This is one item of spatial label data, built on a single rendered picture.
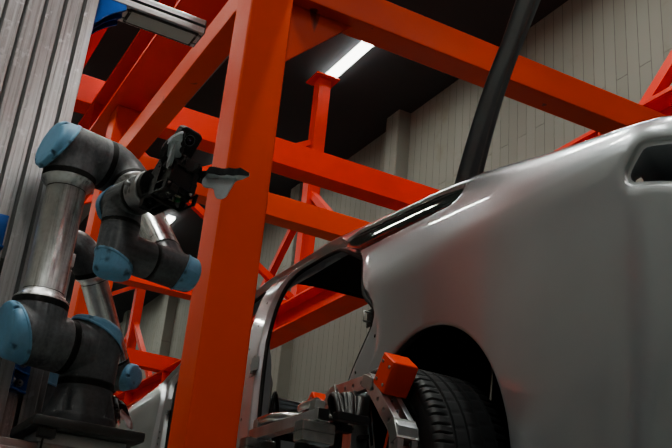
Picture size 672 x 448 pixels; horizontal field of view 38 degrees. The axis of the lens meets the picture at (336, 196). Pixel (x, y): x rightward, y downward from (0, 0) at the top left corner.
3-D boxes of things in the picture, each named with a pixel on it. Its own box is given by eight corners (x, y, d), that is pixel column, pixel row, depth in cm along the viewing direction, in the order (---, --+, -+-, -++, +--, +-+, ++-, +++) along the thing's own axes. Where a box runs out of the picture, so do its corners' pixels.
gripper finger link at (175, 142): (177, 155, 163) (177, 182, 171) (186, 127, 166) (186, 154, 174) (159, 151, 163) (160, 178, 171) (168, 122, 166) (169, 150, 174)
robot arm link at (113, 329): (126, 386, 202) (137, 324, 208) (69, 371, 194) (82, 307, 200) (96, 392, 210) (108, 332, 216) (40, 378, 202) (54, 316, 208)
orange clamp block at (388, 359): (407, 399, 249) (419, 368, 247) (381, 394, 245) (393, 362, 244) (396, 388, 255) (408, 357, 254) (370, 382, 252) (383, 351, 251)
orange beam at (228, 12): (269, 7, 364) (273, -19, 369) (245, -2, 360) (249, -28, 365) (129, 171, 509) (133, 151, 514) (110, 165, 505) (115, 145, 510)
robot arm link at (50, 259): (75, 371, 195) (123, 134, 218) (6, 353, 186) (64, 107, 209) (47, 378, 203) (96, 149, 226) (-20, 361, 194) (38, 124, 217)
